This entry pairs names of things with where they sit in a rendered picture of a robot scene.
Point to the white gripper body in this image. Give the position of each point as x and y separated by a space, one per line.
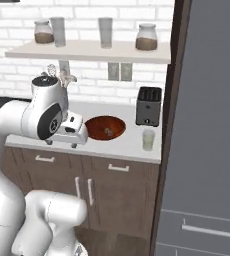
72 136

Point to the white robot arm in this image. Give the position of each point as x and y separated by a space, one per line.
7 160

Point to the glass of lemonade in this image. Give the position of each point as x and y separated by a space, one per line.
148 140

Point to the dark brown fridge housing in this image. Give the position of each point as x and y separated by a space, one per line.
170 100

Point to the clear drinking glass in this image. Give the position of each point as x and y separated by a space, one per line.
58 31
105 32

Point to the grey fridge door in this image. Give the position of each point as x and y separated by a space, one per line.
210 100

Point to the grey fridge drawer front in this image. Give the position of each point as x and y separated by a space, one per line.
200 238

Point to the brown wooden drawer front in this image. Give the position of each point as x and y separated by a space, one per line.
140 170
63 161

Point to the copper round sink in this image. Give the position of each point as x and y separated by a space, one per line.
105 128

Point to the brown wooden cupboard door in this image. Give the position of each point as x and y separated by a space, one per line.
123 206
53 181

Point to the silver sink tap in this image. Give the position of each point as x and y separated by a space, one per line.
64 71

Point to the grey toaster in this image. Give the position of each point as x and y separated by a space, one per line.
148 106

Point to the glass jar with brown filling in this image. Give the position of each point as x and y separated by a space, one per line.
146 37
44 32

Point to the grey wall socket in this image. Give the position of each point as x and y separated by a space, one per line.
113 71
126 72

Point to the white wall shelf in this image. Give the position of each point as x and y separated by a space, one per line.
87 51

